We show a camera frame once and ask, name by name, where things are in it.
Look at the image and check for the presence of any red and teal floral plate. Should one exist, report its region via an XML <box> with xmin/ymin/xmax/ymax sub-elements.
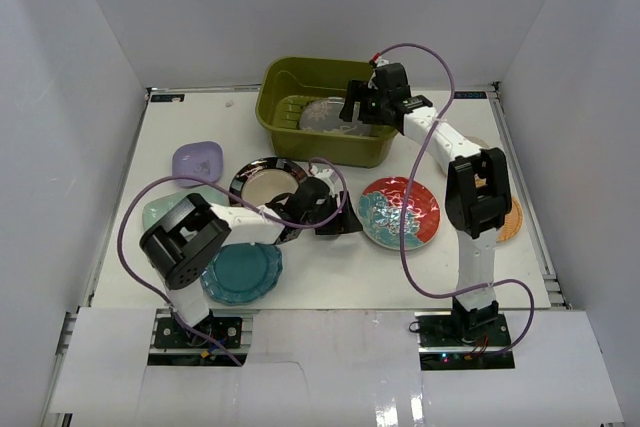
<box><xmin>356</xmin><ymin>177</ymin><xmax>441</xmax><ymax>251</ymax></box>

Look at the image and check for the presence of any grey floral plate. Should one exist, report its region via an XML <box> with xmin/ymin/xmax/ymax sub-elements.
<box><xmin>298</xmin><ymin>97</ymin><xmax>372</xmax><ymax>137</ymax></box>

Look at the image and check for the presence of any black rimmed beige plate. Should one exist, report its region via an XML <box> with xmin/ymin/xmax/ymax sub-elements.
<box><xmin>224</xmin><ymin>157</ymin><xmax>307</xmax><ymax>246</ymax></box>

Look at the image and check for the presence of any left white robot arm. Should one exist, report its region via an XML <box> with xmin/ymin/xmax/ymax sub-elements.
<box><xmin>139</xmin><ymin>177</ymin><xmax>363</xmax><ymax>346</ymax></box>

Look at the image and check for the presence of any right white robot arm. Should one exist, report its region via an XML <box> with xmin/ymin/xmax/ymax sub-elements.
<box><xmin>340</xmin><ymin>57</ymin><xmax>512</xmax><ymax>346</ymax></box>

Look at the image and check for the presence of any olive green plastic bin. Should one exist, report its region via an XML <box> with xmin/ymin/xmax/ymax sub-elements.
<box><xmin>255</xmin><ymin>57</ymin><xmax>397</xmax><ymax>168</ymax></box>

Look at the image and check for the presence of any cream square dish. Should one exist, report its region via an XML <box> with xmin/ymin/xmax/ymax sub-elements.
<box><xmin>467</xmin><ymin>136</ymin><xmax>489</xmax><ymax>149</ymax></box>

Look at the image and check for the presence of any teal scalloped plate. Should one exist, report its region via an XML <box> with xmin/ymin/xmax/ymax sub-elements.
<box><xmin>200</xmin><ymin>243</ymin><xmax>283</xmax><ymax>306</ymax></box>

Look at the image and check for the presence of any lavender square dish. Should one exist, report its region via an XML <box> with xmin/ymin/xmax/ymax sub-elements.
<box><xmin>172</xmin><ymin>141</ymin><xmax>224</xmax><ymax>188</ymax></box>

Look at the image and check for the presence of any orange woven round plate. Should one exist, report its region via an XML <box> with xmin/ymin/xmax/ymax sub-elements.
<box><xmin>497</xmin><ymin>196</ymin><xmax>523</xmax><ymax>244</ymax></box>

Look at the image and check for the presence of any mint green square plate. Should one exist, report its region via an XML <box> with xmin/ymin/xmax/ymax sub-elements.
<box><xmin>142</xmin><ymin>185</ymin><xmax>229</xmax><ymax>231</ymax></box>

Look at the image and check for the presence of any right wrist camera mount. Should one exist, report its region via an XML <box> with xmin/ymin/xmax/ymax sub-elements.
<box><xmin>368</xmin><ymin>53</ymin><xmax>389</xmax><ymax>89</ymax></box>

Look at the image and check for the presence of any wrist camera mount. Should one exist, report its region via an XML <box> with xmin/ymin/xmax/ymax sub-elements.
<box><xmin>308</xmin><ymin>165</ymin><xmax>341</xmax><ymax>197</ymax></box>
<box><xmin>368</xmin><ymin>53</ymin><xmax>389</xmax><ymax>89</ymax></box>

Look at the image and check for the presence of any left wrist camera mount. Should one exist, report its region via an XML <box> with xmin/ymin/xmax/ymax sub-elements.
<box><xmin>308</xmin><ymin>165</ymin><xmax>341</xmax><ymax>197</ymax></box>

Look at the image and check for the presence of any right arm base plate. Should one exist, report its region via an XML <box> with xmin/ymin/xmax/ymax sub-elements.
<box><xmin>408</xmin><ymin>314</ymin><xmax>513</xmax><ymax>368</ymax></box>

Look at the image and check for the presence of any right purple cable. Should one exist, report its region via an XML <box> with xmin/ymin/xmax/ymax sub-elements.
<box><xmin>369</xmin><ymin>42</ymin><xmax>535</xmax><ymax>361</ymax></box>

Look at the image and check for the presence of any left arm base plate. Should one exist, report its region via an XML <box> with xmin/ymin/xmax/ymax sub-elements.
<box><xmin>151</xmin><ymin>314</ymin><xmax>243</xmax><ymax>350</ymax></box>

